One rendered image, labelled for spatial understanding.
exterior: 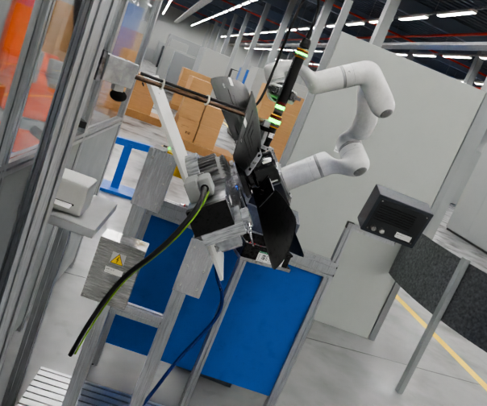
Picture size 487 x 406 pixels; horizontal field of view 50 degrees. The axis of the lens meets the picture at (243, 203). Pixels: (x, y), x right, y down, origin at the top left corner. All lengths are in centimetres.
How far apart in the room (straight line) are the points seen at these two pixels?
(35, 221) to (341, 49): 266
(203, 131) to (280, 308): 721
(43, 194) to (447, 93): 303
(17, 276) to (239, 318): 117
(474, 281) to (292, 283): 137
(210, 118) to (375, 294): 599
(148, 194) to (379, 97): 103
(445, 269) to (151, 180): 231
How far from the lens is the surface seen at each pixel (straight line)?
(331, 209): 387
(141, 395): 207
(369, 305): 419
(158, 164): 174
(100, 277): 178
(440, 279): 360
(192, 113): 941
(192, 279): 183
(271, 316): 250
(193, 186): 150
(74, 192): 175
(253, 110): 159
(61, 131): 151
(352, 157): 253
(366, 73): 218
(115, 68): 152
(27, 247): 162
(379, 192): 234
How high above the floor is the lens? 145
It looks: 12 degrees down
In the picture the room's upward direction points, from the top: 22 degrees clockwise
